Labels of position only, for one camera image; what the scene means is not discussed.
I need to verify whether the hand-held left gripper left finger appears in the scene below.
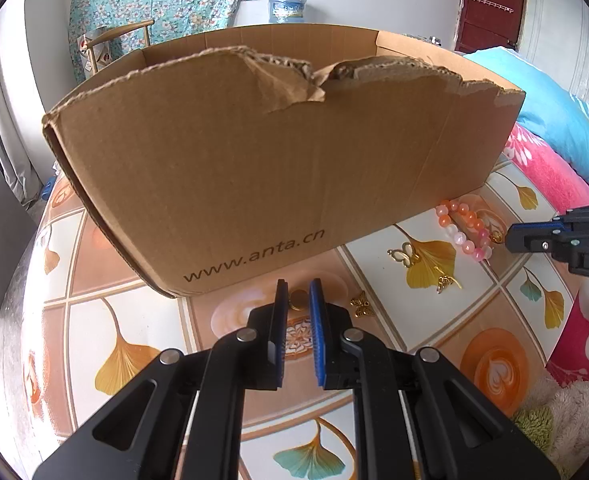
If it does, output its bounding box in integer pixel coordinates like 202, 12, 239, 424
32, 279, 290, 480

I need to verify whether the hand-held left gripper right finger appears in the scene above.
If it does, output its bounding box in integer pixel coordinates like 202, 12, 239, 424
309, 278, 560, 480

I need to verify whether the pink bead bracelet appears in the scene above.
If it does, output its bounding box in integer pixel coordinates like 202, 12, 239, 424
437, 200, 505, 263

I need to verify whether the hollow gold butterfly pendant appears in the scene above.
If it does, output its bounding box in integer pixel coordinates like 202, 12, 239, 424
387, 242, 423, 267

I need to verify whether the brown cardboard box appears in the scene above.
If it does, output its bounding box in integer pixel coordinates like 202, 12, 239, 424
42, 24, 527, 300

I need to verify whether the pink floral blanket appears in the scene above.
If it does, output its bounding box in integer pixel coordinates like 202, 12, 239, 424
497, 122, 589, 391

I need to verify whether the blue pillow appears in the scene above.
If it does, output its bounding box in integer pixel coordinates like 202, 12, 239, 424
462, 46, 589, 198

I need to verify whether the fluffy cream blanket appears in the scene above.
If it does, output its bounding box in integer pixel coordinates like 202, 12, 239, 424
512, 375, 589, 480

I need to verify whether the tile pattern tablecloth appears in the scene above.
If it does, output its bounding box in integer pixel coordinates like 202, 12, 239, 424
22, 160, 583, 480

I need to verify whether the dark red door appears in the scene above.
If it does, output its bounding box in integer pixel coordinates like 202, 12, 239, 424
455, 0, 528, 53

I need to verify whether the blue slipper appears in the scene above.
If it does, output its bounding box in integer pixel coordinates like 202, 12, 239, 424
42, 160, 59, 198

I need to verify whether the blue water bottle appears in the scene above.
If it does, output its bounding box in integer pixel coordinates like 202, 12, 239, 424
267, 0, 309, 24

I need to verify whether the grey curtain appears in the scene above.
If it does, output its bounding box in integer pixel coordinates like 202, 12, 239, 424
0, 25, 40, 206

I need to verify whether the wooden chair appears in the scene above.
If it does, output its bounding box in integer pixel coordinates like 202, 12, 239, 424
77, 19, 155, 78

